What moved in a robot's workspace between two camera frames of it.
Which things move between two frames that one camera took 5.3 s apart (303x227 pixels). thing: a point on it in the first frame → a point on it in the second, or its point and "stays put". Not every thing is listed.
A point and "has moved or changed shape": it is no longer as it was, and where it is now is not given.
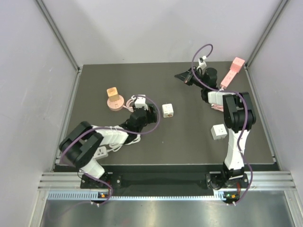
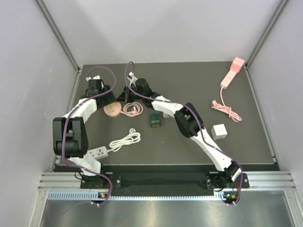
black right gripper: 185,77 → 124,96
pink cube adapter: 237,64 stays put
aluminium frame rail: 276,180 stays put
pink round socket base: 116,105 has moved or changed shape
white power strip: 101,152 stays put
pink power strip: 227,79 stays put
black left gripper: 151,117 → 111,98
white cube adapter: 218,132 stays put
